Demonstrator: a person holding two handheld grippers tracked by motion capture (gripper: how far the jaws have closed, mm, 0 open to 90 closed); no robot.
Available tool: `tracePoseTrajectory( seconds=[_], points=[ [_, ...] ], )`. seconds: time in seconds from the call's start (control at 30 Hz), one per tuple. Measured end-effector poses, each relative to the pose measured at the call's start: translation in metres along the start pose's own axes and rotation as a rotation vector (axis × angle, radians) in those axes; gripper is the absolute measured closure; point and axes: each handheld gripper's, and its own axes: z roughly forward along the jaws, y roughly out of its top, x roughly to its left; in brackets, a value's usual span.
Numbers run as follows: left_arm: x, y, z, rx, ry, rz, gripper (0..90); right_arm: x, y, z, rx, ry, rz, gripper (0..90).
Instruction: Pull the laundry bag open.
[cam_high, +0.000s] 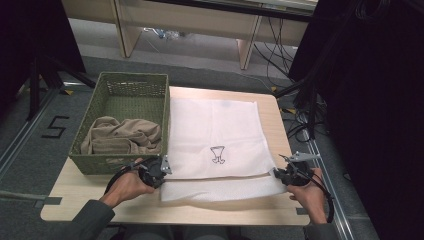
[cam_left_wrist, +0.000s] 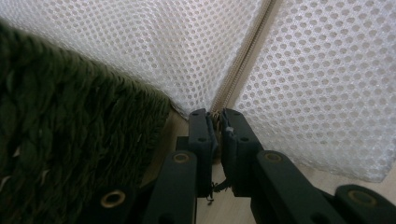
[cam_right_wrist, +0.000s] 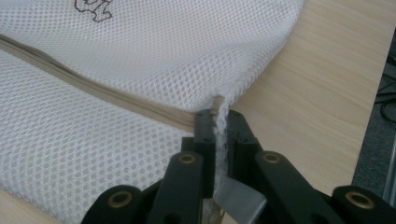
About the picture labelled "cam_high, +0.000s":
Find light wooden desk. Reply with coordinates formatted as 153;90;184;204
59;0;318;71

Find person's left hand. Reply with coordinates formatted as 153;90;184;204
99;159;156;210

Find metal floor rail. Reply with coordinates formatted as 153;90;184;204
304;138;356;240
0;87;59;181

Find hanging black cables bundle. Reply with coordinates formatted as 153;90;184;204
253;16;299;88

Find person's right hand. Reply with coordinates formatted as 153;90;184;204
286;167;328;225

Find black curtain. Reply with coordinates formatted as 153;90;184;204
288;0;424;240
0;0;86;114

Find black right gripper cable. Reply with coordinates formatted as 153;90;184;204
299;168;335;224

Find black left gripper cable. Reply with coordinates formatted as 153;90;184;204
104;156;158;196

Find person's legs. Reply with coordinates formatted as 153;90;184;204
119;225;303;240

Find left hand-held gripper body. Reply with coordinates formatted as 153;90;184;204
137;155;173;189

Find grey floor strip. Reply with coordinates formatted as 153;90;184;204
0;189;63;209

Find black floor cables bundle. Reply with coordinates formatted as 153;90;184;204
281;106;331;144

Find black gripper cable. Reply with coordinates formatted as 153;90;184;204
104;156;158;196
299;168;335;224

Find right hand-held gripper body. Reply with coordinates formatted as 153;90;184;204
279;150;322;188

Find beige garment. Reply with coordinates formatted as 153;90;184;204
79;115;163;155

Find white mesh laundry bag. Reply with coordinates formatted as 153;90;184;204
159;97;288;203

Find black tripod stand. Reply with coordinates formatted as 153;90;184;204
26;54;98;122

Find crumpled clear plastic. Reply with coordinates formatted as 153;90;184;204
143;27;188;41

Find green woven basket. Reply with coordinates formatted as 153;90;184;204
68;71;171;176

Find black metal stand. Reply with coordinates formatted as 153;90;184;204
274;74;321;141

